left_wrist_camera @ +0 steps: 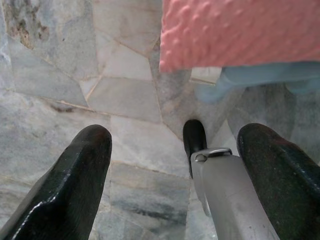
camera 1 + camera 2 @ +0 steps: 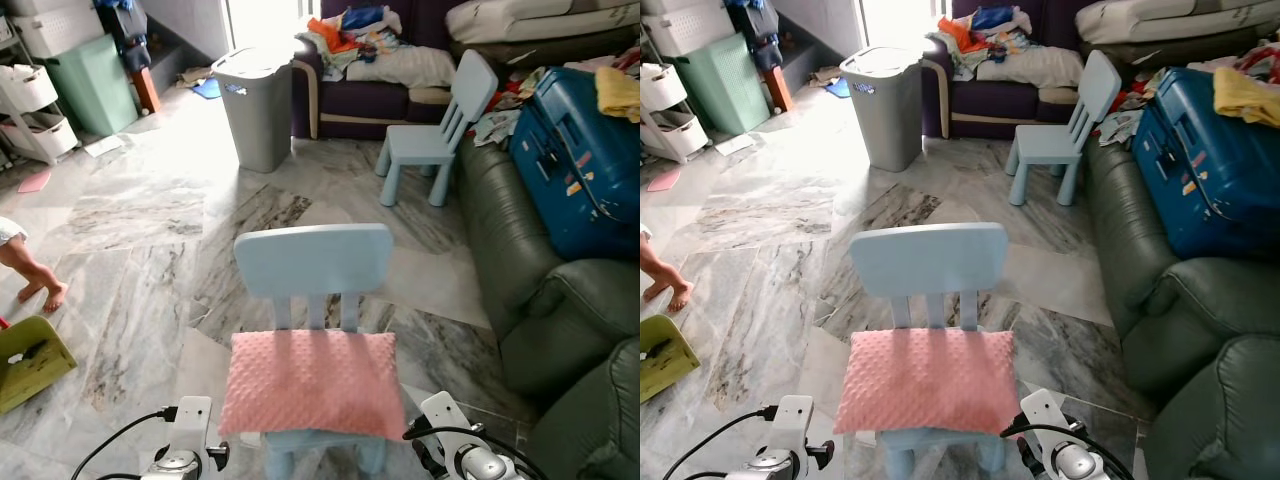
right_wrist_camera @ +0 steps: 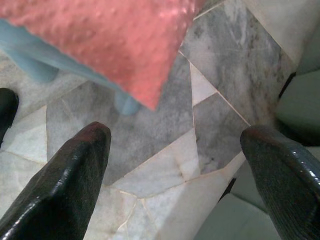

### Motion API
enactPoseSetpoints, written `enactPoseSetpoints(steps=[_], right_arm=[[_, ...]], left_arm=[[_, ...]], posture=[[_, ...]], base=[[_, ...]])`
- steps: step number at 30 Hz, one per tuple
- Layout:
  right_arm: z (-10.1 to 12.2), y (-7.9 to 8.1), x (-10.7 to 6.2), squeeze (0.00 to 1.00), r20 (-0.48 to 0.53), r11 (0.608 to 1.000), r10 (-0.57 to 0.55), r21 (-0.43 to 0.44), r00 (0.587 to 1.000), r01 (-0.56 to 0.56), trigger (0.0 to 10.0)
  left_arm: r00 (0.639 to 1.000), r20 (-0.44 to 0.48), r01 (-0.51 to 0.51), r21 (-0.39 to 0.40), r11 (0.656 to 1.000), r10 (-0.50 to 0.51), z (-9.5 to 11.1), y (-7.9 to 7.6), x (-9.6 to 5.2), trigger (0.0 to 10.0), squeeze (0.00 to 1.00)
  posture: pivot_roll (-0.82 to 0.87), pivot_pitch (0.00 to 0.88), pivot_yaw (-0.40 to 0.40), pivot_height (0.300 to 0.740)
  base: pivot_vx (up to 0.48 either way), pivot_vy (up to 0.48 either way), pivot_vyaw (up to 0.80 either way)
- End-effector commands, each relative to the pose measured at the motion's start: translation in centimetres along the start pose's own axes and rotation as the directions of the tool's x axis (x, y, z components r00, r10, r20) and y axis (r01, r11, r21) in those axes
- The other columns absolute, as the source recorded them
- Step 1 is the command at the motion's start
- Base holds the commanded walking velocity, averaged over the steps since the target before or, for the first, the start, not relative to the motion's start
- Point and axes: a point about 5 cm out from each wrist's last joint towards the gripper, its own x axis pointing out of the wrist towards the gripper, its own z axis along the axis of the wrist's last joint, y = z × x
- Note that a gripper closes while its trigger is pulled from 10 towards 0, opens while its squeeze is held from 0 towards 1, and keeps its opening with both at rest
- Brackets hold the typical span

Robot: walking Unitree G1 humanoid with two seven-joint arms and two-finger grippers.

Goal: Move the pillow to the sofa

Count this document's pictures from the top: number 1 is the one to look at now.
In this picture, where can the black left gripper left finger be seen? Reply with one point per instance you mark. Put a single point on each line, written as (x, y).
(67, 185)

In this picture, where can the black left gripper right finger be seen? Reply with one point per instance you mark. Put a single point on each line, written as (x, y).
(282, 180)

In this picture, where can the pink dotted plush pillow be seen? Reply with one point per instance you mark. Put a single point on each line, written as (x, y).
(237, 32)

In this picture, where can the mint dotted plush pillow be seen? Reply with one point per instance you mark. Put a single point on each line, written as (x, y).
(250, 75)

